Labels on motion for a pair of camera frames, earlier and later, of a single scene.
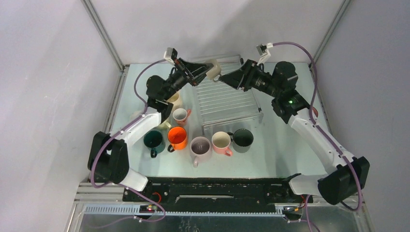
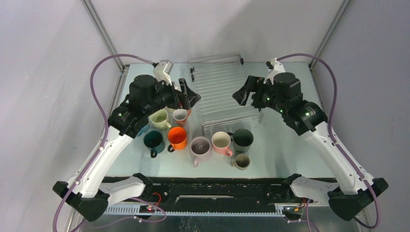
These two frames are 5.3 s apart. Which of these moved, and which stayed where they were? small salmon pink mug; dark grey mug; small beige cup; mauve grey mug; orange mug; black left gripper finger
Moved: black left gripper finger; small beige cup
Stayed: orange mug; mauve grey mug; dark grey mug; small salmon pink mug
